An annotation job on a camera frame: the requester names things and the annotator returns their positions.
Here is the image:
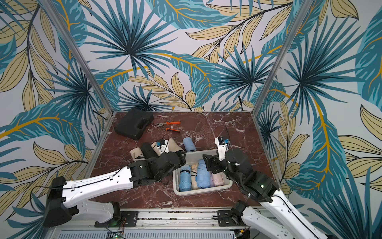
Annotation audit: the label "beige umbrella with black strap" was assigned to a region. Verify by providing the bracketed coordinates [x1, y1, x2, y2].
[130, 147, 146, 161]

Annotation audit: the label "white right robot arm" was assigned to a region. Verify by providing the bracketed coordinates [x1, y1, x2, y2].
[203, 149, 328, 239]

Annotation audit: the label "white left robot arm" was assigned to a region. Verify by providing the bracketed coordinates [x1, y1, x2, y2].
[43, 150, 186, 228]

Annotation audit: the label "beige plastic storage box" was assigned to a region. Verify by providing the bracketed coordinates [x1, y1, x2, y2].
[173, 149, 233, 197]

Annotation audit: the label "beige folded umbrella by box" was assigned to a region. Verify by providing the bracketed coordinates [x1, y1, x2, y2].
[167, 138, 185, 152]

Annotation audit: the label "light blue folded umbrella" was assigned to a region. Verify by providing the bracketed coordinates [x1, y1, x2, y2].
[183, 137, 197, 152]

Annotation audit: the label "black plastic tool case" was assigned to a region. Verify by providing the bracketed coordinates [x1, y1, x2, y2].
[114, 108, 154, 140]

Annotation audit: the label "green circuit board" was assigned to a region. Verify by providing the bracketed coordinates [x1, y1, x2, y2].
[106, 232, 125, 239]

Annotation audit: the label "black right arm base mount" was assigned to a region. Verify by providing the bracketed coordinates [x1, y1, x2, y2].
[212, 200, 253, 227]

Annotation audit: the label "orange handled pliers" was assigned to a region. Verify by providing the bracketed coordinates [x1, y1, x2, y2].
[155, 121, 181, 132]

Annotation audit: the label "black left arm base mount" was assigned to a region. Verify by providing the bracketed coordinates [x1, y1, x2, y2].
[95, 202, 138, 228]

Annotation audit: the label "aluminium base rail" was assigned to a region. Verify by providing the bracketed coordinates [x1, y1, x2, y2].
[59, 207, 305, 239]

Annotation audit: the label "aluminium frame post left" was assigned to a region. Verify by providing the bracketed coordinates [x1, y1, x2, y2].
[40, 0, 114, 115]

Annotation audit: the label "aluminium frame post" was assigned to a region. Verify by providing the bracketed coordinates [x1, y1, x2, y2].
[40, 0, 114, 115]
[252, 0, 313, 117]

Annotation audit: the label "aluminium frame post right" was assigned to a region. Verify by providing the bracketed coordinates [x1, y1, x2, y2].
[252, 0, 313, 117]

